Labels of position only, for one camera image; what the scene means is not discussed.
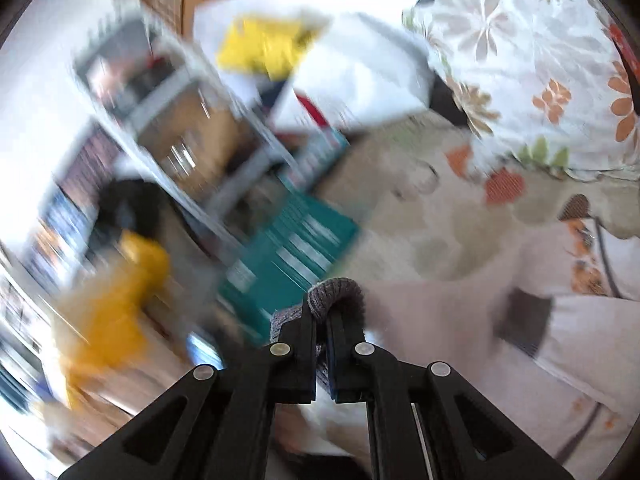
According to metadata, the yellow bag on table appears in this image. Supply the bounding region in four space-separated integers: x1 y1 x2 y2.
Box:
216 15 322 81

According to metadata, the white shelf unit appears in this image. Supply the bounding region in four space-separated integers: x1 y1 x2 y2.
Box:
73 6 296 254

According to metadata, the white floral pillow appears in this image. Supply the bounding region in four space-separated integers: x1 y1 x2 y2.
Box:
402 0 639 180

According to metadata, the pale pink small garment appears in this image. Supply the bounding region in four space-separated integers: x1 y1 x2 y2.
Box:
305 218 639 479

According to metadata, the teal box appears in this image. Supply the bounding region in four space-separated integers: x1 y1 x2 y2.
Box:
218 129 359 346

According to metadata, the heart patterned quilt bedspread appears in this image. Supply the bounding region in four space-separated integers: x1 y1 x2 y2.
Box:
316 112 639 282

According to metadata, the yellow cloth on floor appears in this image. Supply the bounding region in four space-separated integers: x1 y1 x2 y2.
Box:
52 231 170 405

